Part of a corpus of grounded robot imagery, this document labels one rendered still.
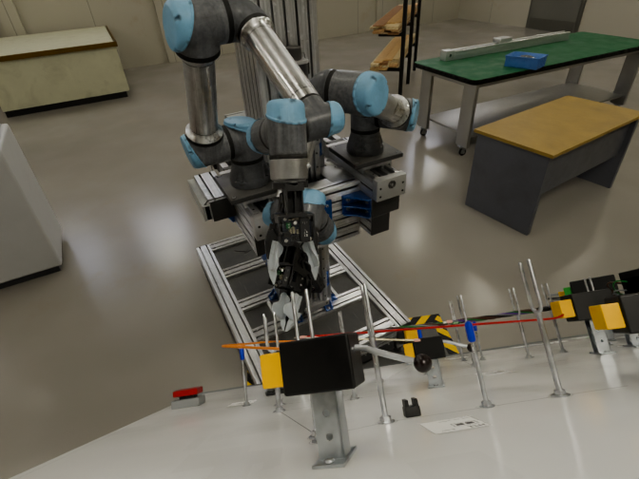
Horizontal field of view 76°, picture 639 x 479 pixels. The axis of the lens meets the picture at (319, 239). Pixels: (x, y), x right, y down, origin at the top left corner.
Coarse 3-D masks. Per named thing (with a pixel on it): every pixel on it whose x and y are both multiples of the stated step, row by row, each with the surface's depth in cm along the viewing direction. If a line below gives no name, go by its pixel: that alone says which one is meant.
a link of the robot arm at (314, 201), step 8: (304, 192) 105; (312, 192) 104; (320, 192) 105; (304, 200) 104; (312, 200) 103; (320, 200) 105; (304, 208) 103; (312, 208) 103; (320, 208) 104; (320, 216) 104; (320, 224) 107
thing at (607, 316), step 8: (608, 304) 42; (616, 304) 42; (592, 312) 45; (600, 312) 43; (608, 312) 42; (616, 312) 42; (592, 320) 45; (600, 320) 43; (608, 320) 42; (616, 320) 42; (600, 328) 44; (608, 328) 42; (616, 328) 42
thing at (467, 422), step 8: (464, 416) 38; (472, 416) 38; (424, 424) 37; (432, 424) 37; (440, 424) 36; (448, 424) 36; (456, 424) 36; (464, 424) 35; (472, 424) 35; (480, 424) 34; (488, 424) 34; (432, 432) 34; (440, 432) 34
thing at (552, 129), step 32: (480, 128) 308; (512, 128) 305; (544, 128) 302; (576, 128) 299; (608, 128) 296; (480, 160) 316; (512, 160) 293; (544, 160) 273; (576, 160) 301; (608, 160) 348; (480, 192) 328; (512, 192) 303; (544, 192) 297; (512, 224) 314
